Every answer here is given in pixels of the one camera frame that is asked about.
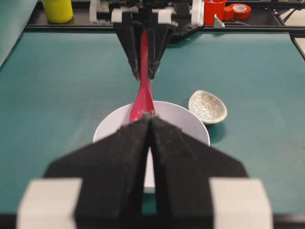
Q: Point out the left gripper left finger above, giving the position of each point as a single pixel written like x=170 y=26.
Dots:
x=101 y=183

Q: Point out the red tape roll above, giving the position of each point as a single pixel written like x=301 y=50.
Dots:
x=237 y=11

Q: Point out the yellow cylindrical cup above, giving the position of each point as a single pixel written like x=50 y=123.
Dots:
x=58 y=11

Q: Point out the white round bowl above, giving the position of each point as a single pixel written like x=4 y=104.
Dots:
x=172 y=114

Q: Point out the crackle glazed small dish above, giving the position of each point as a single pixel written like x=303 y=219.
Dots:
x=207 y=107

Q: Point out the red plastic spoon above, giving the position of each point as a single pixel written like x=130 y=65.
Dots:
x=144 y=101

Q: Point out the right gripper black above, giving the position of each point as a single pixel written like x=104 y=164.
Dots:
x=163 y=16

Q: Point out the red cup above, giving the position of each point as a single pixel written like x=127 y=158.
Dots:
x=212 y=7

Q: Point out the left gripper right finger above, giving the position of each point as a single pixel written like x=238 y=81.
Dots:
x=198 y=186

